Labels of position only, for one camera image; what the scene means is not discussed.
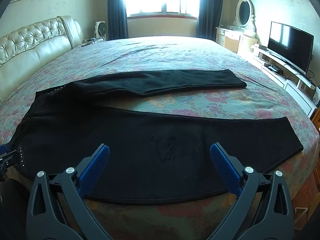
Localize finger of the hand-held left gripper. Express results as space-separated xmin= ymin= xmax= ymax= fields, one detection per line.
xmin=0 ymin=144 xmax=20 ymax=172

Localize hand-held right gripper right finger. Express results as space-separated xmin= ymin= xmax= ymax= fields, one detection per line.
xmin=210 ymin=142 xmax=294 ymax=240

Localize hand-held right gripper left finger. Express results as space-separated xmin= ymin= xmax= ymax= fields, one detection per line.
xmin=26 ymin=144 xmax=110 ymax=240

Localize black pants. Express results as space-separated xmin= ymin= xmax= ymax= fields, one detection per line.
xmin=9 ymin=69 xmax=304 ymax=205

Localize wooden cabinet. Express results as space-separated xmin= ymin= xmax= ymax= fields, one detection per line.
xmin=311 ymin=105 xmax=320 ymax=133

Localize white television stand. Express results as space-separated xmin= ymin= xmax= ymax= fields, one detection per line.
xmin=251 ymin=44 xmax=319 ymax=118

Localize cream tufted leather headboard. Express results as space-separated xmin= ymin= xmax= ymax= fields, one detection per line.
xmin=0 ymin=15 xmax=83 ymax=104

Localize floral bedspread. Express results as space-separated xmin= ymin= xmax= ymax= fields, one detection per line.
xmin=0 ymin=36 xmax=320 ymax=240

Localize cream dressing table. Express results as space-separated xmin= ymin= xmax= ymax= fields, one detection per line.
xmin=215 ymin=25 xmax=258 ymax=53

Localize white fan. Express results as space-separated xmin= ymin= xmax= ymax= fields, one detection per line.
xmin=95 ymin=21 xmax=107 ymax=40

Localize black flat television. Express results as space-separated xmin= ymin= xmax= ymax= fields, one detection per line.
xmin=267 ymin=21 xmax=314 ymax=75

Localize white oval vanity mirror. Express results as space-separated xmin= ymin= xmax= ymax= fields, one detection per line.
xmin=234 ymin=0 xmax=257 ymax=33

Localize bedside cables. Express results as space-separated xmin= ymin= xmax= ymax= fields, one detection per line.
xmin=80 ymin=37 xmax=106 ymax=47

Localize black television cable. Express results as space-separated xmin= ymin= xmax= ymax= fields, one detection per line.
xmin=282 ymin=69 xmax=315 ymax=79

